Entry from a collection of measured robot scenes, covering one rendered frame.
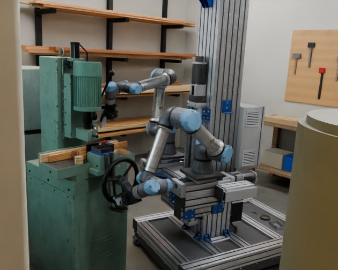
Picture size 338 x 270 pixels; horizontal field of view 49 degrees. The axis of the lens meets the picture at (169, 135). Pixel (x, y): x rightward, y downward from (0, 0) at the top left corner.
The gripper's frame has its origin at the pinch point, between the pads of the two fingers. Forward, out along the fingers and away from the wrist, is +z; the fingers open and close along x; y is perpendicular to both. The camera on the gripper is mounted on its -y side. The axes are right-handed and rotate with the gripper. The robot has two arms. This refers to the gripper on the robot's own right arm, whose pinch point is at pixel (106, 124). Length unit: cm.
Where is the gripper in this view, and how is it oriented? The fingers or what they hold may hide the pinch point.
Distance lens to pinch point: 277.2
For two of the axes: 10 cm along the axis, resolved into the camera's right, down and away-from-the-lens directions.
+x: 5.5, -4.3, 7.1
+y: 8.2, 4.2, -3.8
